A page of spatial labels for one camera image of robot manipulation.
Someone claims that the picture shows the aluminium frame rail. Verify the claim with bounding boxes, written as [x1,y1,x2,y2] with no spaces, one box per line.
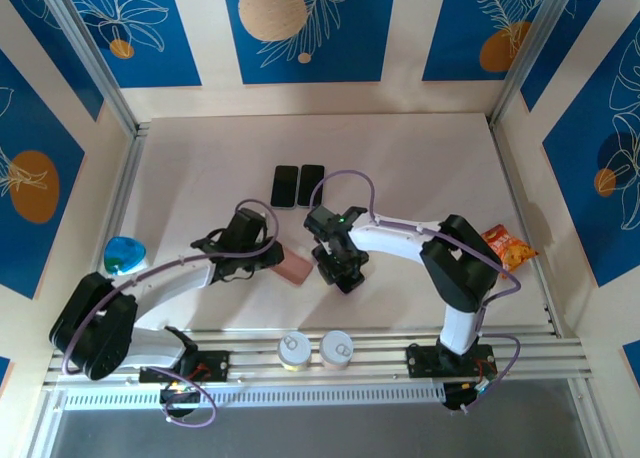
[42,327,594,389]

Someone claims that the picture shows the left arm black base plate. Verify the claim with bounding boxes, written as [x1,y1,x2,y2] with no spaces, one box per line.
[138,350,230,383]

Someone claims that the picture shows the orange snack bag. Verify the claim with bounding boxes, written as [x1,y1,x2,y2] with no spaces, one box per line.
[480,223,540,273]

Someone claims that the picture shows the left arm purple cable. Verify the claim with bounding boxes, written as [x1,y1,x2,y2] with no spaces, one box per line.
[63,199,280,428]

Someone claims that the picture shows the pink tin can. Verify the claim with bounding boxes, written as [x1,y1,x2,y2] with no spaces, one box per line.
[318,330,355,372]

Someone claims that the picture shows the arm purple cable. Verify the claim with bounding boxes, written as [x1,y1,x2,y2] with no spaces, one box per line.
[309,170,522,415]
[63,199,280,428]

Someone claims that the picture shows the white cup blue lid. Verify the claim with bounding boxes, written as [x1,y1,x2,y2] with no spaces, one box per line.
[103,236,150,278]

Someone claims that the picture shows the grey-blue phone case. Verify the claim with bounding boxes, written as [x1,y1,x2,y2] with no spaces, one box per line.
[296,163,327,208]
[270,164,300,210]

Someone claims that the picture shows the aluminium corner post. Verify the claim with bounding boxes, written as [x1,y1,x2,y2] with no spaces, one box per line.
[488,0,616,128]
[34,0,141,135]

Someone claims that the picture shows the black controller box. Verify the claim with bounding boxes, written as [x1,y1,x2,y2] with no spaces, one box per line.
[442,381,489,414]
[158,381,205,420]

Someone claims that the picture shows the white slotted cable duct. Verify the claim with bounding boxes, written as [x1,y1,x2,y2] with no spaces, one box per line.
[62,383,447,412]

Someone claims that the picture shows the yellow tin can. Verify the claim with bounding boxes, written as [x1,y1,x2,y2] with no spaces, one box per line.
[276,331,312,373]

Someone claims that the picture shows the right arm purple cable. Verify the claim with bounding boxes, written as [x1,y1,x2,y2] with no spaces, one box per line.
[309,170,522,415]

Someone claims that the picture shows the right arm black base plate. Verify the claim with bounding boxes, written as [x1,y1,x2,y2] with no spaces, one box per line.
[404,345,499,379]

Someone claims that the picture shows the pink phone case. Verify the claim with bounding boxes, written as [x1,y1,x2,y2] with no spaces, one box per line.
[272,244,315,286]

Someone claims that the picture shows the aluminium side rail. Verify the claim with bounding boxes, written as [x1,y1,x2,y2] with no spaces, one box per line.
[489,121,560,337]
[74,121,152,348]

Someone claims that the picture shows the black phone purple edge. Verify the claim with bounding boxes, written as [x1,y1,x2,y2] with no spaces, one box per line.
[312,246,370,295]

